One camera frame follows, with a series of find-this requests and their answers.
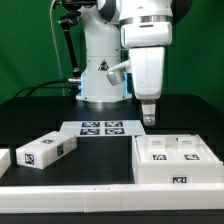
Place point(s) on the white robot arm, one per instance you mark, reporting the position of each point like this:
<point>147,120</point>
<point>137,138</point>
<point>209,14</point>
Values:
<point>127,37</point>

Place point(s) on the white U-shaped obstacle frame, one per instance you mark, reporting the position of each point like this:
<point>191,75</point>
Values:
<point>107,198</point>

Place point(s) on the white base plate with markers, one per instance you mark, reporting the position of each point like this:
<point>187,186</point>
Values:
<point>103,128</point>

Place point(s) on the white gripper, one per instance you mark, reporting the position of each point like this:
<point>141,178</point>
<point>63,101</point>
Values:
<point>147,65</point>

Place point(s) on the white cabinet top block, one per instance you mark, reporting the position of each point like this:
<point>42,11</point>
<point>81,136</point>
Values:
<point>45,150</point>

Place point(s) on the white cabinet body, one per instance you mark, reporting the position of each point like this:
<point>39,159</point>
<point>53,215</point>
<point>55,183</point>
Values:
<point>175,170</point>

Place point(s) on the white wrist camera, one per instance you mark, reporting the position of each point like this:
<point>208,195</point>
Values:
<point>116,74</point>

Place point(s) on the white cabinet door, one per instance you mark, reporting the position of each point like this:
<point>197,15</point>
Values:
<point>154,148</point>
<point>193,148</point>

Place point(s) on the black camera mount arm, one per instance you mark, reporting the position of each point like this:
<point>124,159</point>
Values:
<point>71,18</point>

